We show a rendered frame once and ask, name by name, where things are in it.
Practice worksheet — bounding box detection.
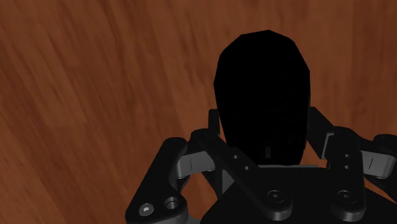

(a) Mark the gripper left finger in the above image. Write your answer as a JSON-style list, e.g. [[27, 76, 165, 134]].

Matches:
[[125, 108, 294, 224]]

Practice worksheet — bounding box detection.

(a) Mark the black egg-shaped object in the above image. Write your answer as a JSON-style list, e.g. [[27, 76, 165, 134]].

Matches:
[[213, 29, 311, 167]]

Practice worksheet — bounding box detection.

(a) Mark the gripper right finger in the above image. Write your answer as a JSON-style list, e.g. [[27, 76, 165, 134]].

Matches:
[[307, 106, 397, 223]]

